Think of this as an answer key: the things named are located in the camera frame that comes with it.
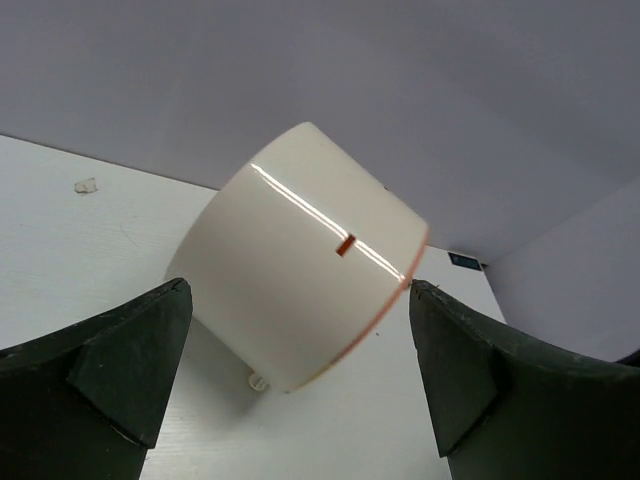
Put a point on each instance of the white cylindrical drawer organizer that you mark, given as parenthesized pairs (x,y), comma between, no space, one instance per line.
(298,257)

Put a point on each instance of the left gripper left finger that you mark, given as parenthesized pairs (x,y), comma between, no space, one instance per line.
(88,401)

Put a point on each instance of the blue label right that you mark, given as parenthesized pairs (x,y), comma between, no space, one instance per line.
(465,261)

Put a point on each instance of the small white scrap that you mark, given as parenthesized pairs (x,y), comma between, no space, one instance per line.
(86,187)

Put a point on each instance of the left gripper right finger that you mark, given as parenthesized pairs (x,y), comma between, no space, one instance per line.
(506,405)

